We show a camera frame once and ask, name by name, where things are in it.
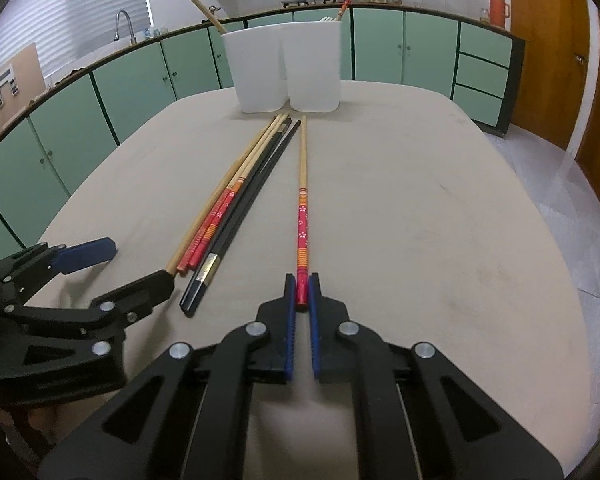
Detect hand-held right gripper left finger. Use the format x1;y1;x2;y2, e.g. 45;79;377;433
37;272;298;480

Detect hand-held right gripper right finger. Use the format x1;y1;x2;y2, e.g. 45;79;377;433
307;272;566;480

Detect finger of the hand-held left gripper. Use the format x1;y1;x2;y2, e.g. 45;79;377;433
2;269;176;341
0;236;117;306

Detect white two-compartment utensil holder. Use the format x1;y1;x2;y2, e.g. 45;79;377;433
221;21;342;113

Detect white clip device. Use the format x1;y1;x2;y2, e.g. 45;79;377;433
0;71;21;108

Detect brown cardboard board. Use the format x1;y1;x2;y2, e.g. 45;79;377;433
0;41;46;133

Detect chrome kitchen faucet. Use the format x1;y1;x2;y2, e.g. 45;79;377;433
115;9;137;46

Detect white window blinds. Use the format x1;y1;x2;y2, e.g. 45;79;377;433
0;0;153;68

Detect green drawer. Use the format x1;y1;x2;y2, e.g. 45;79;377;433
451;84;506;128
454;52;510;98
457;21;513;68

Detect green base cabinet run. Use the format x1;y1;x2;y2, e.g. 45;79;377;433
0;2;526;266

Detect orange thermos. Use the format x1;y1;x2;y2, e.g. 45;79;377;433
489;0;511;28

